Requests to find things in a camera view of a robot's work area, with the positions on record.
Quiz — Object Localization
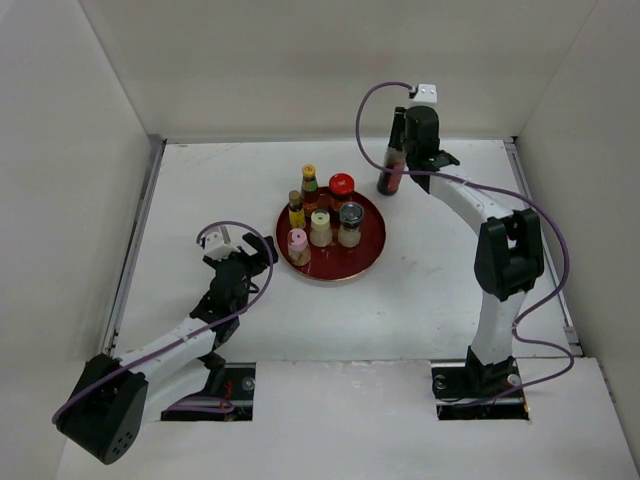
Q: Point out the pink cap shaker bottle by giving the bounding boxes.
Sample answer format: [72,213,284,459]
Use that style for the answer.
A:
[287,228,311,267]

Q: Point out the yellow label oil bottle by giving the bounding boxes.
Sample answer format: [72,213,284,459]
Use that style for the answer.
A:
[288,190,306,229]

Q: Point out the dark soy sauce bottle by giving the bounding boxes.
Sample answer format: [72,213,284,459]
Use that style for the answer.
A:
[377,145,406,196]

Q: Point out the cream cap shaker bottle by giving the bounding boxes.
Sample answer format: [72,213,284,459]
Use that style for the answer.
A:
[309,209,333,248]

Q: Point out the yellow cap red sauce bottle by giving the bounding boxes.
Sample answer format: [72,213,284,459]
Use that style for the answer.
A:
[300,164,320,217]

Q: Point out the red cap sauce jar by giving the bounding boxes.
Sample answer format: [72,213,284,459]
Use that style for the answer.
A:
[328,172,355,213]

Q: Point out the clear cap pepper grinder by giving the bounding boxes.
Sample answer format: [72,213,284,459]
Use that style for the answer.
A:
[338,202,364,248]

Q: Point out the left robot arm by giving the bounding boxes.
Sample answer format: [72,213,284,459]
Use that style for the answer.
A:
[52,223,278,465]

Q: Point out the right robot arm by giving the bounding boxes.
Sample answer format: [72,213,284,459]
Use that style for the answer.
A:
[390,106,544,396]

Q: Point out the red round tray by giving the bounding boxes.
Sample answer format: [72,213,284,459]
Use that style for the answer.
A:
[274,192,386,281]

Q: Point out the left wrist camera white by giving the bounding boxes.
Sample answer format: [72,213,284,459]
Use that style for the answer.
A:
[197,225,238,261]

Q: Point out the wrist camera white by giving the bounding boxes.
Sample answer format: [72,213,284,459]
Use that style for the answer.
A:
[197,225,238,261]
[409,84,438,105]

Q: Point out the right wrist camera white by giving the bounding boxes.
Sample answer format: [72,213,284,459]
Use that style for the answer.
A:
[409,84,438,105]

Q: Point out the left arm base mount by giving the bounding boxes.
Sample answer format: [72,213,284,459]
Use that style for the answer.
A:
[160,353,257,422]

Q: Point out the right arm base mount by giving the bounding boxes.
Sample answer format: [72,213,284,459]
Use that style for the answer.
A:
[431,348,529,421]

